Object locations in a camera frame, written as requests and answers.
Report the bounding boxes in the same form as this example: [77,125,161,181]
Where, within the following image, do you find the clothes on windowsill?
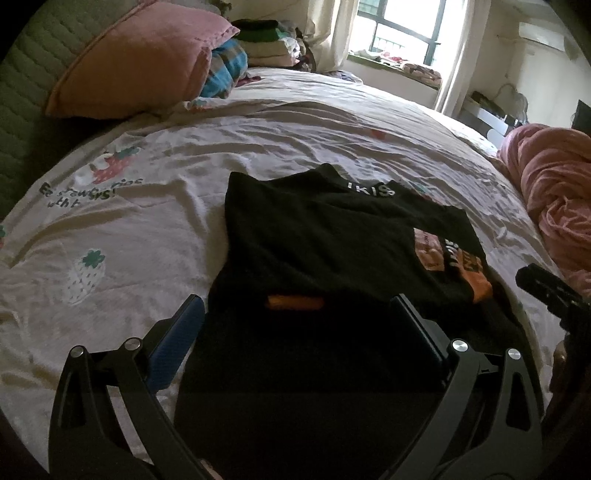
[348,50,444,86]

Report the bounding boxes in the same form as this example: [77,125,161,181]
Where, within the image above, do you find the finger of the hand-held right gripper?
[516,264,585,319]

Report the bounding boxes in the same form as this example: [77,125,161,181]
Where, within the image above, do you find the stack of folded clothes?
[231,18,317,72]

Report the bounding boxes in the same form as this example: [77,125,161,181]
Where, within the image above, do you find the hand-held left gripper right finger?
[390,293,544,480]

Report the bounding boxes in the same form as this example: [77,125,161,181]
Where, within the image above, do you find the white desk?
[462,92,518,146]

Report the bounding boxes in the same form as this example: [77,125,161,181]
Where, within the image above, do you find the blue plaid cloth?
[198,38,250,100]

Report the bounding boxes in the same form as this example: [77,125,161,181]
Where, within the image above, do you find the cream curtain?
[434,0,497,118]
[305,0,361,75]

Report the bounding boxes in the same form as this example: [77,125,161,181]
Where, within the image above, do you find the pink pillow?
[45,0,241,120]

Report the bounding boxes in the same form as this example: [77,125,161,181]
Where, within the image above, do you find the strawberry print bedsheet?
[0,67,591,480]

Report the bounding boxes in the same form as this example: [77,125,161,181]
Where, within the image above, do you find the pink blanket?
[499,124,591,296]

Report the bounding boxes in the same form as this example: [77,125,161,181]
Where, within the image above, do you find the window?
[348,0,462,65]

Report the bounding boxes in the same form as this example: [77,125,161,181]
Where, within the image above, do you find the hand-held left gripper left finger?
[48,293,206,480]

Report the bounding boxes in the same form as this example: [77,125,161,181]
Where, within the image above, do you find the white air conditioner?
[517,21,573,51]

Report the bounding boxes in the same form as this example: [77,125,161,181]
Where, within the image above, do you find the green quilted headboard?
[0,0,153,217]

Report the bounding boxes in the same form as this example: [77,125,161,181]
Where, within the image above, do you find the white desk fan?
[496,83,529,125]

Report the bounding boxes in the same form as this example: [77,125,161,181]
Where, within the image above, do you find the dark screen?
[571,99,591,134]

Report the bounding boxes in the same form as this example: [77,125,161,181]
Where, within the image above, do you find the black long-sleeve shirt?
[173,162,539,480]

